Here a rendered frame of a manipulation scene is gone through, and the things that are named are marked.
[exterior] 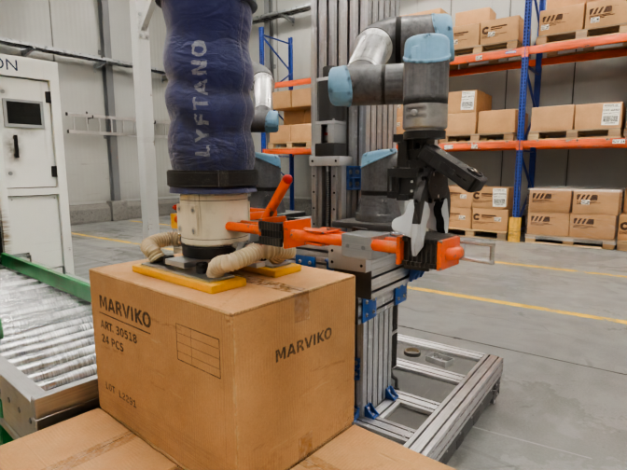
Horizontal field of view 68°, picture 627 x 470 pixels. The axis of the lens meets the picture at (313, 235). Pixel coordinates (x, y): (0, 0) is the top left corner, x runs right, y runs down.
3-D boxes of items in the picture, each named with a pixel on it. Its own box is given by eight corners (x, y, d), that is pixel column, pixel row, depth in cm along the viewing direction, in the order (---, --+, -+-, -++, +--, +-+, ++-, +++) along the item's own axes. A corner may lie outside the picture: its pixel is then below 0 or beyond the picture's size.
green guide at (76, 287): (1, 265, 317) (0, 252, 316) (19, 262, 325) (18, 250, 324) (112, 311, 213) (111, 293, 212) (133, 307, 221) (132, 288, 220)
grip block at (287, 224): (256, 245, 103) (255, 218, 102) (286, 240, 110) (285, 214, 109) (283, 249, 97) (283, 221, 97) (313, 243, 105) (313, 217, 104)
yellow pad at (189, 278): (131, 271, 121) (130, 253, 121) (165, 265, 129) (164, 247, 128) (211, 295, 100) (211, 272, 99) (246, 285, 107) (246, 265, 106)
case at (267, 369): (99, 406, 131) (88, 268, 125) (213, 361, 161) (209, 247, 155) (238, 505, 93) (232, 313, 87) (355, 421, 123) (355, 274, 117)
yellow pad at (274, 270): (192, 260, 136) (191, 243, 135) (219, 255, 143) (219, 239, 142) (274, 278, 114) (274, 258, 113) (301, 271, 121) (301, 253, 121)
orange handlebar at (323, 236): (149, 222, 134) (148, 210, 134) (230, 214, 157) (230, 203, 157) (453, 267, 75) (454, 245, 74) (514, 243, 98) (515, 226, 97)
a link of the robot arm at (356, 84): (355, 16, 125) (324, 62, 85) (397, 12, 123) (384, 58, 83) (357, 60, 131) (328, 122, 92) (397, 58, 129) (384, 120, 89)
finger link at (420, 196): (418, 228, 79) (428, 181, 81) (427, 229, 78) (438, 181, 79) (406, 220, 76) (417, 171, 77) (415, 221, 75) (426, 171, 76)
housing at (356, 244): (340, 255, 90) (340, 233, 89) (359, 251, 95) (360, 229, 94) (369, 261, 85) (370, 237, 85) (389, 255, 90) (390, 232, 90)
